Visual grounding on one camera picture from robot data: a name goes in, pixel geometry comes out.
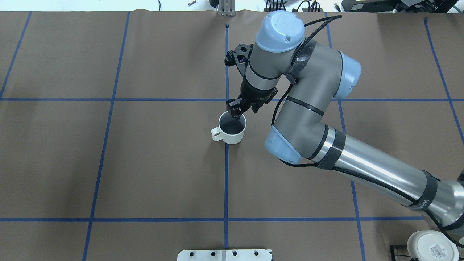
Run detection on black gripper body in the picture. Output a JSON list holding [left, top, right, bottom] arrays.
[[238, 79, 278, 113]]

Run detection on white mug dark interior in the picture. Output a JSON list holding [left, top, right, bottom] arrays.
[[211, 111, 247, 144]]

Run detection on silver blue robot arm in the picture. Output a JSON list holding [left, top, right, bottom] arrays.
[[225, 10, 463, 236]]

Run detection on black power strip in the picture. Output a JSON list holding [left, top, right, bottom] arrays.
[[262, 0, 323, 13]]

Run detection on black laptop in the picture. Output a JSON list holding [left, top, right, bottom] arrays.
[[341, 0, 458, 13]]

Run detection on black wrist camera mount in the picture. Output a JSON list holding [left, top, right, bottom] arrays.
[[224, 43, 254, 78]]

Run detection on aluminium frame post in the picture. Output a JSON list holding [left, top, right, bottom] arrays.
[[217, 0, 236, 17]]

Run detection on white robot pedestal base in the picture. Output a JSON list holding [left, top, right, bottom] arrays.
[[177, 249, 273, 261]]

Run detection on black wire cup rack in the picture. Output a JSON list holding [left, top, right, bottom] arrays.
[[389, 245, 412, 261]]

